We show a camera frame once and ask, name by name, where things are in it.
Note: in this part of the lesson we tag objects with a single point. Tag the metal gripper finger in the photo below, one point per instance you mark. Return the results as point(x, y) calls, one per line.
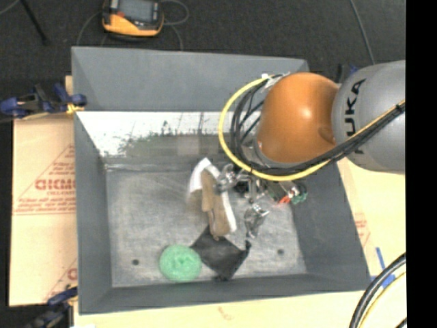
point(225, 179)
point(254, 217)

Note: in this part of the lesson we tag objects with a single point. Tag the tan and white slipper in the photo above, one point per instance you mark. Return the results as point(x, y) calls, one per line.
point(211, 207)

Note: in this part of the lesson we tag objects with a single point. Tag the black cloth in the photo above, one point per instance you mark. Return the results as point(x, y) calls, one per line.
point(220, 255)

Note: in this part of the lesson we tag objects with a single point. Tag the grey metal bin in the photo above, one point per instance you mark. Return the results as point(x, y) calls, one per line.
point(153, 210)

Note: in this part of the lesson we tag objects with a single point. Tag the green round sponge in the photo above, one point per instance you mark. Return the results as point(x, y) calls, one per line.
point(180, 263)

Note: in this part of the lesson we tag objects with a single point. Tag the brown cardboard board, red print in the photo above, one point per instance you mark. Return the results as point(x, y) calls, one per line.
point(41, 217)

